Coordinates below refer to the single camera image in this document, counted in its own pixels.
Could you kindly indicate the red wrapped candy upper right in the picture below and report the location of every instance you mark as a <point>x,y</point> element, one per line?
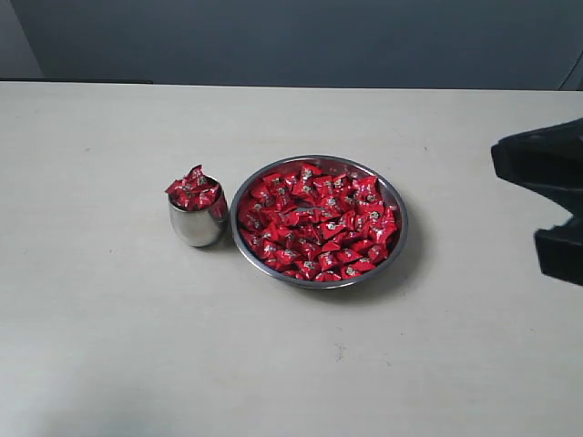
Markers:
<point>365,189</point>

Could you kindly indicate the stainless steel cup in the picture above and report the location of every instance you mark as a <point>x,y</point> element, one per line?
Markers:
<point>201,228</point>

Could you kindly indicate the red wrapped candy left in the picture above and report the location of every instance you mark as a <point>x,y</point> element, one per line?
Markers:
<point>253,221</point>

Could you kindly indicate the stainless steel bowl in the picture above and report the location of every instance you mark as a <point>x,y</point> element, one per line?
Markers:
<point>336,166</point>

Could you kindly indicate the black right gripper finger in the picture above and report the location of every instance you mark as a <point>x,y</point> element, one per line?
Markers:
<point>560,251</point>
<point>546,160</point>

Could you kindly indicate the red wrapped candy top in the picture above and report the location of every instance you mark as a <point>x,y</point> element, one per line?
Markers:
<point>308,171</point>

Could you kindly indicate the red candies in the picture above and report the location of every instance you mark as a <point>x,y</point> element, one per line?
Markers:
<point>195,191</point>

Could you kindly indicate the red wrapped candy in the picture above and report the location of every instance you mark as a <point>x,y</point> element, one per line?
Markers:
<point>365,189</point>
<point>308,171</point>
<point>308,269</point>
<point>253,221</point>
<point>356,269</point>

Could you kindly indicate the red wrapped candy front centre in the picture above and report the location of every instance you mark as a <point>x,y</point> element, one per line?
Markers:
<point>308,269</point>

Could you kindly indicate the red wrapped candy front right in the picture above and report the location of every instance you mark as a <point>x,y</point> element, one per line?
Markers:
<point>356,269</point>

